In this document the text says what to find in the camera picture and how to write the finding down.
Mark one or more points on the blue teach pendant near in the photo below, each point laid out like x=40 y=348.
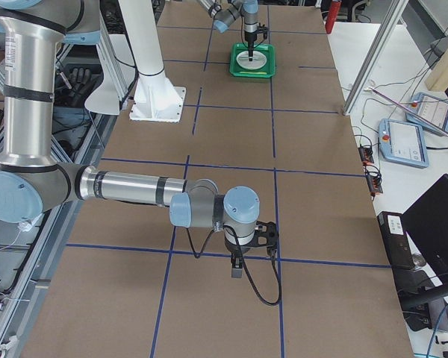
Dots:
x=403 y=142

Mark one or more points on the aluminium frame post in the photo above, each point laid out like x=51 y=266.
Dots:
x=378 y=45

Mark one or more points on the yellow plastic spoon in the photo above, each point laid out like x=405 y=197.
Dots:
x=254 y=73

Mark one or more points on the blue teach pendant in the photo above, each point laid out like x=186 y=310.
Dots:
x=403 y=142
x=431 y=108

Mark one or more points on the red cylinder tube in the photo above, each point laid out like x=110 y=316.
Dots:
x=332 y=14

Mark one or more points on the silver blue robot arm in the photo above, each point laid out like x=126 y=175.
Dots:
x=32 y=182
x=223 y=18

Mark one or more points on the black monitor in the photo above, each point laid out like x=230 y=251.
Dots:
x=426 y=221

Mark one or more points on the black desktop box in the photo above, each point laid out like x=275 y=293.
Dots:
x=395 y=239

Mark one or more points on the reacher grabber stick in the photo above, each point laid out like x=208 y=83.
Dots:
x=408 y=111

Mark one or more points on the green plastic tray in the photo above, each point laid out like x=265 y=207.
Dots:
x=269 y=68

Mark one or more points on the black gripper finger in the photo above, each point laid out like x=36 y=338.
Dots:
x=250 y=48
x=236 y=265

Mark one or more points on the white paper sheet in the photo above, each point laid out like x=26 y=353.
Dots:
x=105 y=99

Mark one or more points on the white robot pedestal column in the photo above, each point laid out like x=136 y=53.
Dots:
x=156 y=99

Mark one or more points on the blue teach pendant far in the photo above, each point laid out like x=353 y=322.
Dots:
x=431 y=108

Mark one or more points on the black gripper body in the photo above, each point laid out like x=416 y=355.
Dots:
x=234 y=249
x=249 y=39

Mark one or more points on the white round plate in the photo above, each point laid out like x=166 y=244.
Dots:
x=255 y=65

